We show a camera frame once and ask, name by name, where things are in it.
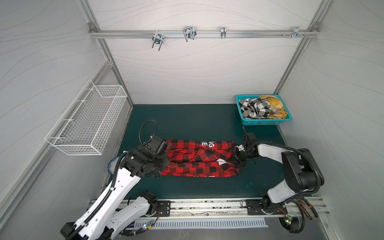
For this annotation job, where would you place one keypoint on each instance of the white slotted cable duct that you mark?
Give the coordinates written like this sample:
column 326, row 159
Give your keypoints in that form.
column 233, row 223

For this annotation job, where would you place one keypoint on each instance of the white wire basket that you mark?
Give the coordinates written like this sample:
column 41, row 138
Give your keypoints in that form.
column 86, row 125

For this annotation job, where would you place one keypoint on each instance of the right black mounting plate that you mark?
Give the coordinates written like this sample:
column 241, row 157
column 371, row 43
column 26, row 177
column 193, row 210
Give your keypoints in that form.
column 253, row 207

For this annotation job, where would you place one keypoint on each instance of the black white plaid shirt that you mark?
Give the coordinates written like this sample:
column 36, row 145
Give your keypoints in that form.
column 254, row 108

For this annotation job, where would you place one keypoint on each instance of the black mounting plate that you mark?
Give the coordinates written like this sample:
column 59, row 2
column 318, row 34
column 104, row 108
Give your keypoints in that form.
column 253, row 207
column 161, row 209

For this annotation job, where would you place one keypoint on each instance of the orange black pliers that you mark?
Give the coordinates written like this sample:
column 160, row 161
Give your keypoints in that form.
column 308, row 208

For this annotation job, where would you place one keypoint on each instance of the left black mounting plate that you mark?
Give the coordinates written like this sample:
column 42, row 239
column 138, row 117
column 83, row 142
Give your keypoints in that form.
column 161, row 209

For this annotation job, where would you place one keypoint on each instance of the metal u-bolt clamp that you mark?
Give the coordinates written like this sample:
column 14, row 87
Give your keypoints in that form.
column 189, row 33
column 158, row 40

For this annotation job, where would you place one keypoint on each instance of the blue white ceramic bowl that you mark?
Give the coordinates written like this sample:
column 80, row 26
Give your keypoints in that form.
column 112, row 165

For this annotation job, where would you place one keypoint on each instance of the small metal ring clamp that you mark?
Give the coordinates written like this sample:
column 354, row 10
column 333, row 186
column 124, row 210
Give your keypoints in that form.
column 223, row 32

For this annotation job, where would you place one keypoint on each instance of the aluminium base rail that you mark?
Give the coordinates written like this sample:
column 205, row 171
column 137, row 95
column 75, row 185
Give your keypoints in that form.
column 218, row 208

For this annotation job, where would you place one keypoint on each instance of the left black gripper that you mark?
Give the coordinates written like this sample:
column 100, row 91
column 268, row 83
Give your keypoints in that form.
column 166, row 162

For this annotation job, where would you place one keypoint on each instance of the metal U-bolt clamp middle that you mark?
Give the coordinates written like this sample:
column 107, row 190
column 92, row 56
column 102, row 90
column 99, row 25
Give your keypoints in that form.
column 189, row 33

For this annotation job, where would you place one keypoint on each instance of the metal bracket with bolts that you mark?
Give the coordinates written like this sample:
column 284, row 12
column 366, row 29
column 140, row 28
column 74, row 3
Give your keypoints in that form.
column 295, row 34

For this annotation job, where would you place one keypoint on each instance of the yellow plaid shirt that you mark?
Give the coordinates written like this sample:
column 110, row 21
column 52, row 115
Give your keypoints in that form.
column 277, row 108

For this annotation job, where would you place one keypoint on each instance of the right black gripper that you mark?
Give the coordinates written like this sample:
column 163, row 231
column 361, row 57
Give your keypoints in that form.
column 241, row 151

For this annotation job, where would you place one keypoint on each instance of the red black plaid shirt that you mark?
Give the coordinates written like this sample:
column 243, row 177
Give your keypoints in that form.
column 202, row 159

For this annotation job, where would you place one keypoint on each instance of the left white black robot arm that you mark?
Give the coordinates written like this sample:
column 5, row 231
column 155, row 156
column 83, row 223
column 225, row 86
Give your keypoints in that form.
column 102, row 221

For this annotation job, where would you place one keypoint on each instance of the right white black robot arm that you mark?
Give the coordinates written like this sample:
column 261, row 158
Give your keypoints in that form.
column 302, row 175

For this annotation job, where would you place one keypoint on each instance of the aluminium cross rail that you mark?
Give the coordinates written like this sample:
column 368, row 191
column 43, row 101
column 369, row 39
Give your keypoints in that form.
column 201, row 34

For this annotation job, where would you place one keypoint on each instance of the teal plastic basket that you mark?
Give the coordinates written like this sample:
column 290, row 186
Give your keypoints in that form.
column 259, row 122

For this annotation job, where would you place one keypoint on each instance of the metal U-bolt clamp left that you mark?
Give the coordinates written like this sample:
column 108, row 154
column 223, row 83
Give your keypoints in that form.
column 158, row 40

